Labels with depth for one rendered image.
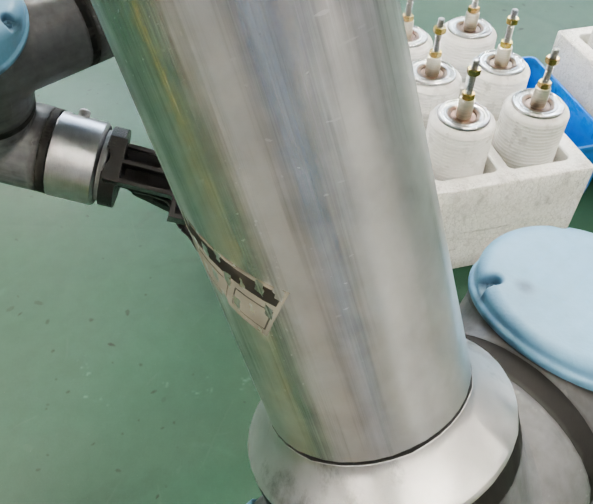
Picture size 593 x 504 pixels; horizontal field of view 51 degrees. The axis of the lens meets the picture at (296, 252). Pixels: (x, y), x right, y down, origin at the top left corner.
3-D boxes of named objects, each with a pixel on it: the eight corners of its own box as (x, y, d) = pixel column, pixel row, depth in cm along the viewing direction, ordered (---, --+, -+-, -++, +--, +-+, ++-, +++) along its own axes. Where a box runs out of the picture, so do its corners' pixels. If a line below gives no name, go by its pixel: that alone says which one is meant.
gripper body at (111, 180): (236, 236, 52) (90, 201, 50) (225, 240, 61) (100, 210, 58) (256, 149, 53) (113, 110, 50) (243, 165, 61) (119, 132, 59)
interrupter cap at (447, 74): (460, 67, 99) (461, 63, 98) (449, 92, 94) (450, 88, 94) (414, 58, 101) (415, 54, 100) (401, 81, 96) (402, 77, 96)
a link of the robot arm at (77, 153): (52, 199, 58) (74, 114, 58) (103, 211, 59) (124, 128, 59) (37, 189, 50) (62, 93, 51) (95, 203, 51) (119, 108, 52)
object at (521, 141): (536, 182, 107) (569, 91, 94) (537, 220, 101) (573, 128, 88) (479, 173, 109) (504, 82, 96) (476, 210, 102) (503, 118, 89)
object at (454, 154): (436, 235, 98) (458, 143, 85) (401, 199, 104) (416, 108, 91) (483, 215, 102) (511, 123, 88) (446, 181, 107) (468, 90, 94)
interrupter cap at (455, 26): (438, 23, 109) (439, 20, 108) (476, 16, 111) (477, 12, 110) (461, 44, 104) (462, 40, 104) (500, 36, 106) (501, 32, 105)
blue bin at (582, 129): (593, 195, 115) (617, 143, 107) (539, 204, 114) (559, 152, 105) (519, 105, 135) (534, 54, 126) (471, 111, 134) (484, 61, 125)
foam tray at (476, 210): (559, 249, 106) (596, 166, 93) (339, 291, 100) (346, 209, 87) (463, 118, 132) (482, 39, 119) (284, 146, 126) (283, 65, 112)
